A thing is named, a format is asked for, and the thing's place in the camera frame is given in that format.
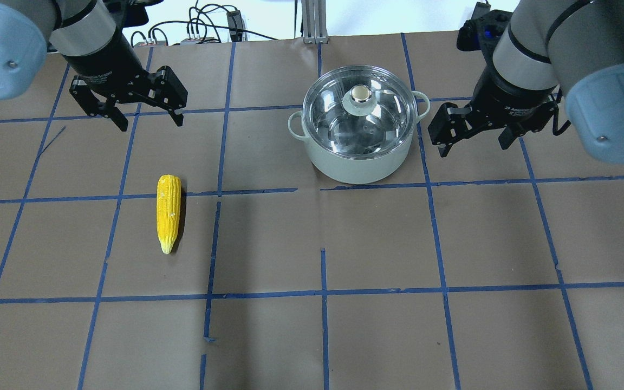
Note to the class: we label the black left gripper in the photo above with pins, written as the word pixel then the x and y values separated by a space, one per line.
pixel 105 69

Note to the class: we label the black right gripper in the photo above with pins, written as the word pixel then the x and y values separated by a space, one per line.
pixel 513 96

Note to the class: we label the yellow corn cob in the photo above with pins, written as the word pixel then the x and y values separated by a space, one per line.
pixel 168 211

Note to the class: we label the glass pot lid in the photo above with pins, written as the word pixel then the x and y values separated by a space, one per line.
pixel 360 112

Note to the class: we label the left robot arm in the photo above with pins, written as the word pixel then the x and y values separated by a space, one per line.
pixel 89 36

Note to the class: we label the pale green steel pot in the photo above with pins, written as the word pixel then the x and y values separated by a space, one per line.
pixel 344 170

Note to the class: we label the black power adapter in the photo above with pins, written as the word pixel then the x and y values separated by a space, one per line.
pixel 235 25

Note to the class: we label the aluminium frame post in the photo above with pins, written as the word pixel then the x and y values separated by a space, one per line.
pixel 314 22

